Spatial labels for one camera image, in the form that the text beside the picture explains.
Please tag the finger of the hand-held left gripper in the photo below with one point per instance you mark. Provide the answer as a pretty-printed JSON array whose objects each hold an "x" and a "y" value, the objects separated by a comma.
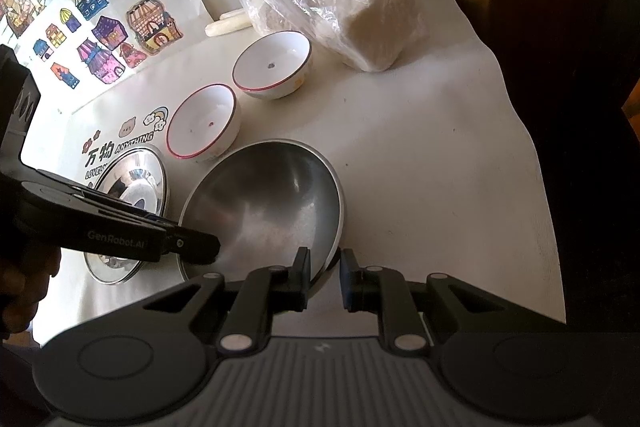
[
  {"x": 100, "y": 202},
  {"x": 195, "y": 247}
]

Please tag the white printed table mat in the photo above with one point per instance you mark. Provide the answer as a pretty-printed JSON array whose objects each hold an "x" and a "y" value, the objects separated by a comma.
[{"x": 425, "y": 157}]

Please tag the deep stainless steel bowl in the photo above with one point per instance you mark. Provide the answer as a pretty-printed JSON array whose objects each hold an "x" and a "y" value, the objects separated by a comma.
[{"x": 260, "y": 207}]

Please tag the orange plastic object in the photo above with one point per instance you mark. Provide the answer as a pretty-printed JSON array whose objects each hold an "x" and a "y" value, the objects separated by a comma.
[{"x": 632, "y": 107}]

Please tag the steel plate with blue sticker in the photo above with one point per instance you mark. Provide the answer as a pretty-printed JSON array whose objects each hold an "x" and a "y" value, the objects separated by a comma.
[{"x": 132, "y": 179}]

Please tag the white candle stick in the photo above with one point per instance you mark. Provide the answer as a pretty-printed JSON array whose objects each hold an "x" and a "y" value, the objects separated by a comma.
[{"x": 234, "y": 14}]

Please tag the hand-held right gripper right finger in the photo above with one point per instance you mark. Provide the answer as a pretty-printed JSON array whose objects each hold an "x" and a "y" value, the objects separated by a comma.
[{"x": 347, "y": 282}]

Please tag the person's left hand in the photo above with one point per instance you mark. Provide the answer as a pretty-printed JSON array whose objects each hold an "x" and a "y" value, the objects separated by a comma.
[{"x": 20, "y": 292}]

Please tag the white chopsticks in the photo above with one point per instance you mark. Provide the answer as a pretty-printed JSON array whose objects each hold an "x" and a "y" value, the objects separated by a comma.
[{"x": 225, "y": 28}]

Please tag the white ceramic bowl red rim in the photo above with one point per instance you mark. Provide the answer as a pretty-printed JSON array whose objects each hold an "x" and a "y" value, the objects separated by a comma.
[
  {"x": 202, "y": 122},
  {"x": 272, "y": 64}
]

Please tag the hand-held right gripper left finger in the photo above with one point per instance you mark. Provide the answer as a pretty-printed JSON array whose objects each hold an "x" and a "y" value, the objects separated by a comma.
[{"x": 302, "y": 277}]

